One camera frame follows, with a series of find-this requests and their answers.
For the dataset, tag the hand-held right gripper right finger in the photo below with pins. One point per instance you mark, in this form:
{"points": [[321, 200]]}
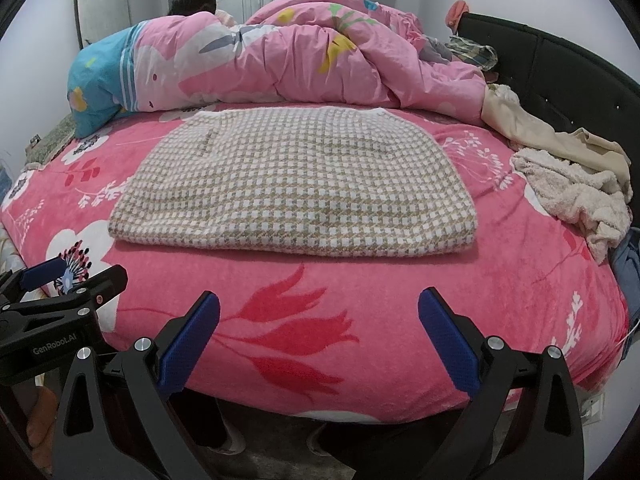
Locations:
{"points": [[447, 340]]}

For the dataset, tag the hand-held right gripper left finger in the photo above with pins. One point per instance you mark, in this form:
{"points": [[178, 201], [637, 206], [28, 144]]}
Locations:
{"points": [[190, 340]]}

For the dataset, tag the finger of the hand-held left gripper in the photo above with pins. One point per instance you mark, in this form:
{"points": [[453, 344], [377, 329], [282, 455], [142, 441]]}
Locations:
{"points": [[42, 272], [100, 285]]}

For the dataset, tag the beige white houndstooth sweater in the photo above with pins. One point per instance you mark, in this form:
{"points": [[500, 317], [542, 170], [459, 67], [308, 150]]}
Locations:
{"points": [[300, 185]]}

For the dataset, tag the person's left hand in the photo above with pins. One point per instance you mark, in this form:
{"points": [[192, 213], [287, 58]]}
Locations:
{"points": [[42, 420]]}

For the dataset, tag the pink floral bed sheet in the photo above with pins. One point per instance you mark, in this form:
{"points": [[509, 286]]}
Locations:
{"points": [[400, 300]]}

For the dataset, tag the grey knit cloth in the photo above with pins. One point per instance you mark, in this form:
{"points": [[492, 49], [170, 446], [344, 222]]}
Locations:
{"points": [[50, 142]]}

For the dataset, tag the white fluffy garment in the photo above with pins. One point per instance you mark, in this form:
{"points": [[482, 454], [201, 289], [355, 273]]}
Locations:
{"points": [[575, 190]]}

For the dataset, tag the blue garment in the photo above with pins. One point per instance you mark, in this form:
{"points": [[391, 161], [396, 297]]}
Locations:
{"points": [[630, 265]]}

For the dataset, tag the beige cloth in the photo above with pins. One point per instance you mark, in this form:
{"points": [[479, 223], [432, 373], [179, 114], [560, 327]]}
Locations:
{"points": [[525, 125]]}

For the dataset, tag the grey board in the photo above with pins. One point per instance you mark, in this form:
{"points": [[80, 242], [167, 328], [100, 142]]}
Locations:
{"points": [[100, 5]]}

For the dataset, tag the plaid cloth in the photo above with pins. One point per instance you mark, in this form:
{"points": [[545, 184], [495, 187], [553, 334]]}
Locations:
{"points": [[472, 52]]}

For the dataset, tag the grey crumpled cloth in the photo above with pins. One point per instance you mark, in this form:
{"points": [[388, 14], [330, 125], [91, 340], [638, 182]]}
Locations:
{"points": [[435, 50]]}

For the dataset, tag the black padded headboard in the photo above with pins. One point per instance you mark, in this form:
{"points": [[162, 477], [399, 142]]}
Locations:
{"points": [[560, 70]]}

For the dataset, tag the pink and blue printed duvet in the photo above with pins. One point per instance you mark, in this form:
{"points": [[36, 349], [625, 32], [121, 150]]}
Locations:
{"points": [[300, 60]]}

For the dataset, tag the orange cloth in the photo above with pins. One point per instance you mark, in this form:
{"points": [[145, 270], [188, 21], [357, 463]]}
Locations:
{"points": [[456, 10]]}

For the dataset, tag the white wall socket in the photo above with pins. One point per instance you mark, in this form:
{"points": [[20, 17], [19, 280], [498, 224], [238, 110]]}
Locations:
{"points": [[594, 407]]}

